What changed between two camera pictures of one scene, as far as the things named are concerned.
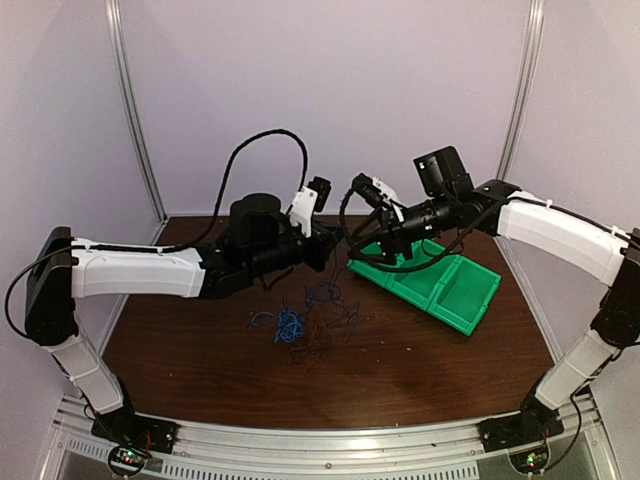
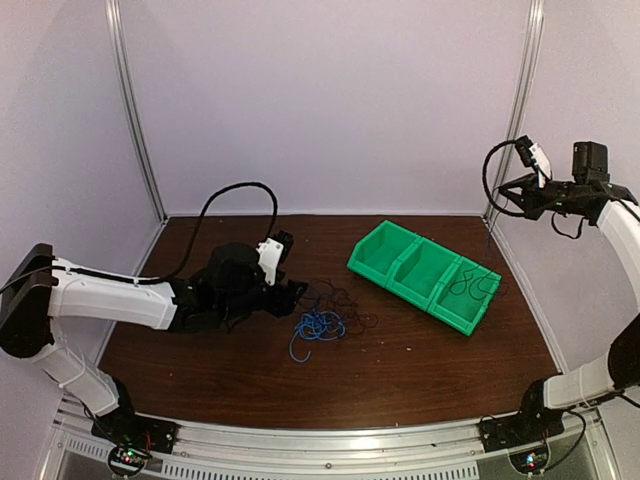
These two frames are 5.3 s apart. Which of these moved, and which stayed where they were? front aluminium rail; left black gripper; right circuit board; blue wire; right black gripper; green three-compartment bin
Moved: right black gripper; blue wire; left black gripper
Stayed: green three-compartment bin; right circuit board; front aluminium rail
